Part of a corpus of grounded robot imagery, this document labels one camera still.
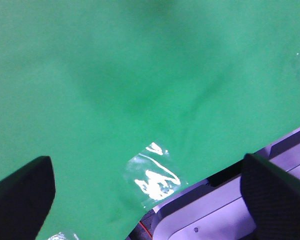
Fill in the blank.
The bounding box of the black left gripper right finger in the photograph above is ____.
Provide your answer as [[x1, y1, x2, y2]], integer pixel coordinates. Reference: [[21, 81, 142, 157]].
[[240, 153, 300, 240]]

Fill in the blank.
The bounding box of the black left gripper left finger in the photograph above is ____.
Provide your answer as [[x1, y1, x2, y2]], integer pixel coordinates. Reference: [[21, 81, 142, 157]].
[[0, 156, 56, 240]]

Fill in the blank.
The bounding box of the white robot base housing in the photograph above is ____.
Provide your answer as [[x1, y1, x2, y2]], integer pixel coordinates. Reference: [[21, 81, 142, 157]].
[[129, 122, 300, 240]]

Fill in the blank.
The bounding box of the clear tape patch left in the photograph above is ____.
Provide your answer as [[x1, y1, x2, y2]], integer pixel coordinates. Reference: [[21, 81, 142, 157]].
[[47, 232, 80, 240]]

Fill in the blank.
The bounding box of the clear tape patch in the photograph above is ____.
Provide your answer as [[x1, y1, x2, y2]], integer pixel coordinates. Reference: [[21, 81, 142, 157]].
[[123, 142, 189, 210], [47, 232, 80, 240]]

